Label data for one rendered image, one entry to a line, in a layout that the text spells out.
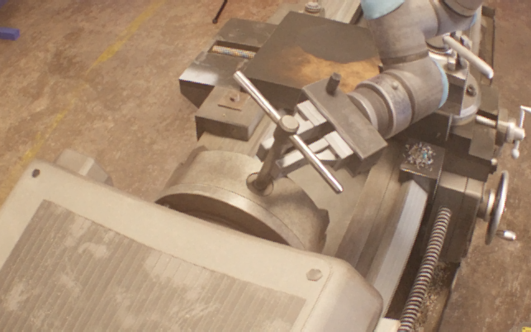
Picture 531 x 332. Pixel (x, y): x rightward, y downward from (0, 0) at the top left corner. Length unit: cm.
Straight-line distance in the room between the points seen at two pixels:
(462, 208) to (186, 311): 102
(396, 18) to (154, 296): 58
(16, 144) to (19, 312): 241
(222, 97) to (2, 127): 185
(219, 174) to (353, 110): 20
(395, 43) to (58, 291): 64
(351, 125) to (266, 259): 30
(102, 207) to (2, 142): 239
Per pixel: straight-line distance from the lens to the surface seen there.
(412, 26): 102
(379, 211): 140
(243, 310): 64
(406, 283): 182
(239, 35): 179
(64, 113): 310
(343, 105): 95
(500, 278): 240
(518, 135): 161
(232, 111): 154
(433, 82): 104
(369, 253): 133
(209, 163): 95
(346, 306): 67
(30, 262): 72
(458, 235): 163
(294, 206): 94
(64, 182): 79
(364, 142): 92
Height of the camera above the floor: 188
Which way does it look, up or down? 44 degrees down
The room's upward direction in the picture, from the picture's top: 2 degrees counter-clockwise
